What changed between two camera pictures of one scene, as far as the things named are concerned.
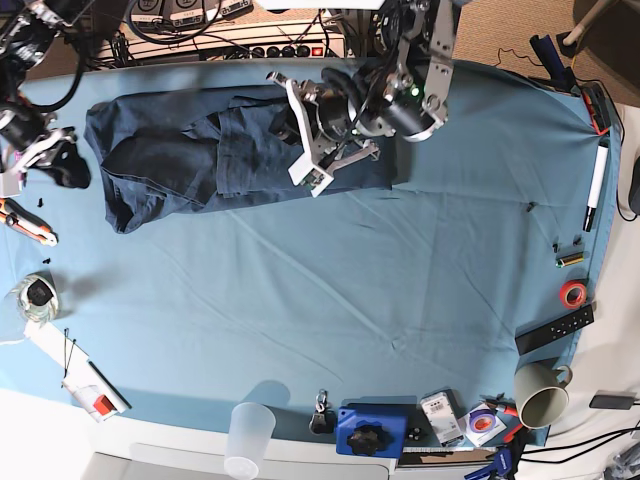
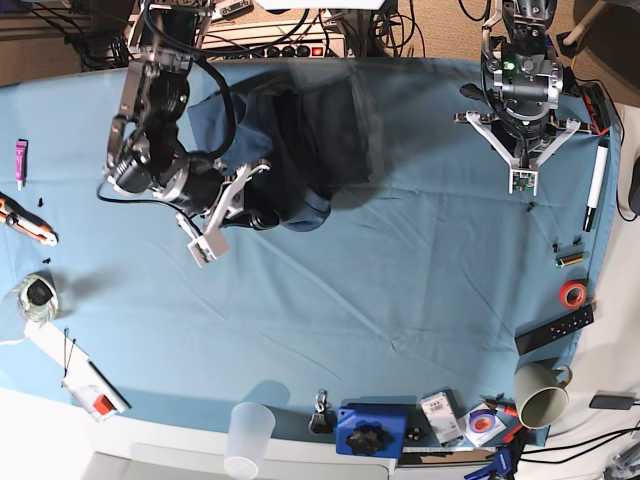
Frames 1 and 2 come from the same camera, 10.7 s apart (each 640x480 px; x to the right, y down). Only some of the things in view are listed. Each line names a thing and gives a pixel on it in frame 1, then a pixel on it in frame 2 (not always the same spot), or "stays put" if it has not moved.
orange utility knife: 17,217 stays put
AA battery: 570,259 stays put
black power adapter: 604,401 stays put
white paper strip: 67,355 stays put
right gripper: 329,122 → 524,135
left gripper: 27,135 → 202,187
